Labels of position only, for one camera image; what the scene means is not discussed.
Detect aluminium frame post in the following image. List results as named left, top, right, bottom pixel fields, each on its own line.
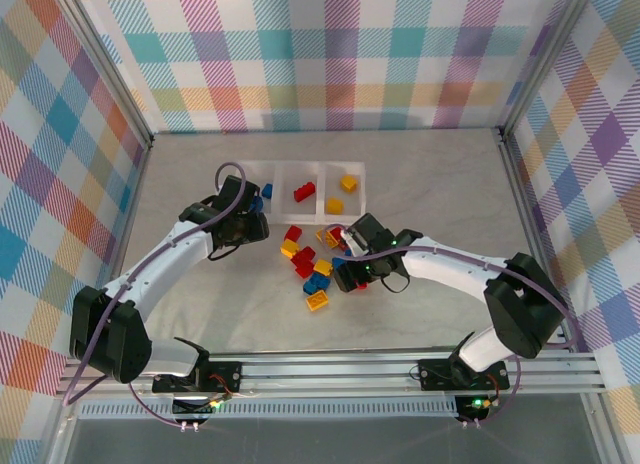
left=497, top=0, right=601, bottom=141
left=47, top=0, right=155, bottom=150

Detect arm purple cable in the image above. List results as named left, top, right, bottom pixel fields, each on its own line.
left=63, top=161, right=250, bottom=429
left=324, top=223, right=585, bottom=429

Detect wide aluminium mounting rail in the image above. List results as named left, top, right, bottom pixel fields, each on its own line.
left=54, top=351, right=609, bottom=401

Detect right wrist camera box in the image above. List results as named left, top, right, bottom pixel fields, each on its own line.
left=341, top=227, right=365, bottom=259

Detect clear three-compartment container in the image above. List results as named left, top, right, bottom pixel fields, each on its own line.
left=230, top=159, right=368, bottom=228

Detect black controller board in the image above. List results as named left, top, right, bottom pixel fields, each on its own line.
left=455, top=394, right=501, bottom=424
left=172, top=396, right=225, bottom=421

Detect thin red yellow wires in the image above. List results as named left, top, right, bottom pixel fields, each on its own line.
left=208, top=372, right=257, bottom=401
left=489, top=376, right=507, bottom=410

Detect slotted grey cable duct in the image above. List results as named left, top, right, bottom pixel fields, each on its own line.
left=79, top=401, right=460, bottom=421

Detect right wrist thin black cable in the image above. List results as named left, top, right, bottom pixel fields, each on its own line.
left=380, top=272, right=412, bottom=295

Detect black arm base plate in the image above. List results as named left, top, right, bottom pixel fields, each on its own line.
left=152, top=361, right=243, bottom=397
left=417, top=358, right=511, bottom=391

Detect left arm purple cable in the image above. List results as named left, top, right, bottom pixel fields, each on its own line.
left=63, top=161, right=250, bottom=429

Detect aluminium frame leg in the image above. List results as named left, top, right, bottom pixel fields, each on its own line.
left=47, top=398, right=84, bottom=464
left=582, top=393, right=624, bottom=464

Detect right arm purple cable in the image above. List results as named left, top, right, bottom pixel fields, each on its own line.
left=324, top=223, right=585, bottom=429

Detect aluminium table edge rail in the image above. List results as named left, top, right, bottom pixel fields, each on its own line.
left=92, top=136, right=155, bottom=358
left=494, top=126, right=584, bottom=355

